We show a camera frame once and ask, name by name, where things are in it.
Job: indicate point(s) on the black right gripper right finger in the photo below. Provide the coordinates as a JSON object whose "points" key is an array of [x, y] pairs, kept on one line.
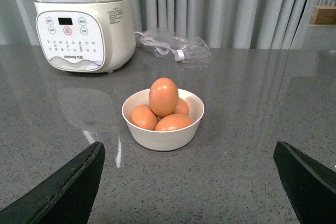
{"points": [[309, 185]]}

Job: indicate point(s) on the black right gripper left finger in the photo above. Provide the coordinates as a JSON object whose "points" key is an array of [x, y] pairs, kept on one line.
{"points": [[66, 196]]}

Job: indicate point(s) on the brown egg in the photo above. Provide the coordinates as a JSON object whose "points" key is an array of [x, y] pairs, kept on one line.
{"points": [[142, 116], [182, 107], [174, 122], [163, 97]]}

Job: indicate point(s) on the brown egg front in bowl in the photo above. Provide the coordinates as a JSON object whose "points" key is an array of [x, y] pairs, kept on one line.
{"points": [[174, 122]]}

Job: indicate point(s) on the brown egg back in bowl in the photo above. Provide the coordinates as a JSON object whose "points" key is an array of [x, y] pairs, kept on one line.
{"points": [[182, 107]]}

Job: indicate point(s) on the cardboard box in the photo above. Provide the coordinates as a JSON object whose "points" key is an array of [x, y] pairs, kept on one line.
{"points": [[323, 15]]}

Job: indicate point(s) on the white ceramic bowl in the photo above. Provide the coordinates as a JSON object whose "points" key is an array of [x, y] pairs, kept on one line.
{"points": [[164, 141]]}

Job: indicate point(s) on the cream soy milk maker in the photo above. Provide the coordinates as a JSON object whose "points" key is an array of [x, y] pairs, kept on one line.
{"points": [[91, 36]]}

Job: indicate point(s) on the clear plastic bag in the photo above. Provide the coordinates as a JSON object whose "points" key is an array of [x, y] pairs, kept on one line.
{"points": [[164, 44]]}

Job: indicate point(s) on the grey curtain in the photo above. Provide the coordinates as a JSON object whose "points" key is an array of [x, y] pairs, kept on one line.
{"points": [[255, 24]]}

